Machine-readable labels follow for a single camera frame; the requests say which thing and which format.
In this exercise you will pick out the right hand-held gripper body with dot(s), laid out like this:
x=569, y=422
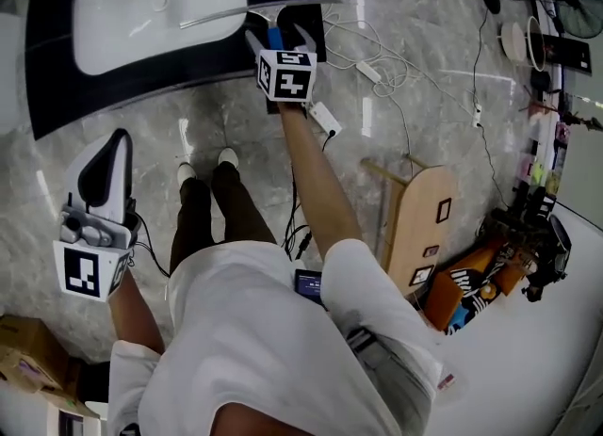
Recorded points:
x=285, y=78

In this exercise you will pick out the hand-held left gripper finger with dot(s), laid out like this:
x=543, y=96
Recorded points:
x=80, y=170
x=123, y=175

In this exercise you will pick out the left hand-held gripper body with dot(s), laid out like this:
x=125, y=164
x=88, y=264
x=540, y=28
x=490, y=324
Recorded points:
x=82, y=269

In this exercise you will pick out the person's right forearm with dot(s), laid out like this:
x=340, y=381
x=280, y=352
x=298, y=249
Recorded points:
x=315, y=180

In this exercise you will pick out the person's left forearm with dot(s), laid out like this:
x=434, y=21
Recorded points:
x=136, y=321

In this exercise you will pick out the long white power strip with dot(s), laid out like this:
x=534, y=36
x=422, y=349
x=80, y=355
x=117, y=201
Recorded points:
x=325, y=118

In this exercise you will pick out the person's left white shoe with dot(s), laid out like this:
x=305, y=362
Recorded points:
x=186, y=172

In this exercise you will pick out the person's white shoe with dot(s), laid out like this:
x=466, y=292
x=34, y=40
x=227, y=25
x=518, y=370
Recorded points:
x=229, y=157
x=186, y=172

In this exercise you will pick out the person's right white shoe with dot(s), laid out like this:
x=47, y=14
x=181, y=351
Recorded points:
x=229, y=157

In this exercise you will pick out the cardboard box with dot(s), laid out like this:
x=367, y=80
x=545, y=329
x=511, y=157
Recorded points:
x=33, y=354

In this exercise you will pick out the white sink basin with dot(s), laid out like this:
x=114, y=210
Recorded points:
x=155, y=15

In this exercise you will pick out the black top wooden sink table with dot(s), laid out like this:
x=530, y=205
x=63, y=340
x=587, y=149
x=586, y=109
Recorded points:
x=52, y=71

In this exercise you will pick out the person's dark trousers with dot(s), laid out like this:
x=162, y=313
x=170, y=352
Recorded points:
x=231, y=217

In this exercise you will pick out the white bathtub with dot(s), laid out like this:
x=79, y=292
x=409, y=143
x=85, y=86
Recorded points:
x=9, y=71

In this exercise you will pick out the small white power strip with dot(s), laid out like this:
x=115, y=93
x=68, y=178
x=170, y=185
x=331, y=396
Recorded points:
x=477, y=116

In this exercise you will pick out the person's white shirt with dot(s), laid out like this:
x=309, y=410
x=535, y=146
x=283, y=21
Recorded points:
x=264, y=340

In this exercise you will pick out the oval wooden side table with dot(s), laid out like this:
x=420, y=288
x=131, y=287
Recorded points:
x=419, y=227

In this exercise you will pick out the dark screen phone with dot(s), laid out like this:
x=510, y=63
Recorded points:
x=308, y=285

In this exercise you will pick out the white round basin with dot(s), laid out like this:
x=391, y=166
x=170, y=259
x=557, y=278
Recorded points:
x=516, y=41

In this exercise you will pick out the black box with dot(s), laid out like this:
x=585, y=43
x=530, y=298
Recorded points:
x=567, y=53

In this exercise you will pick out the wooden coat rack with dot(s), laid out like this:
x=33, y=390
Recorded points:
x=560, y=114

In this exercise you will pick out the orange patterned cushion seat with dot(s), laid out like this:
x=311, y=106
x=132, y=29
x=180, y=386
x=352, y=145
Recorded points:
x=447, y=297

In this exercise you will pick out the empty black picture frame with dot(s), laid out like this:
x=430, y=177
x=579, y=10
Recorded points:
x=437, y=210

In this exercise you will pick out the small pink picture frame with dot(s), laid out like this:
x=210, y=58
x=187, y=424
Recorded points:
x=431, y=251

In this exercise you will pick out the black white picture frame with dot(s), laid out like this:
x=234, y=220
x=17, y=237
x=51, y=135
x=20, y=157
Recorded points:
x=421, y=275

